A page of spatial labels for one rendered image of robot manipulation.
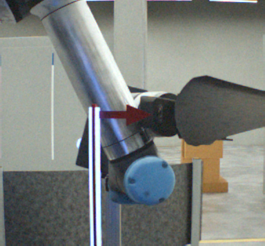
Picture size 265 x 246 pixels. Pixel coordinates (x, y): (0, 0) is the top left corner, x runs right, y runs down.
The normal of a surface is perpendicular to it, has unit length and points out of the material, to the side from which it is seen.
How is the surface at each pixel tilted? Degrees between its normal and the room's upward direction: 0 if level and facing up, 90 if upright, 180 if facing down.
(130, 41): 90
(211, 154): 90
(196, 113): 162
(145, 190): 90
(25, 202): 90
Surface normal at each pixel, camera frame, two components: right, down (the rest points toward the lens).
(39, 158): -0.03, 0.00
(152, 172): 0.19, 0.00
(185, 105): -0.07, 0.95
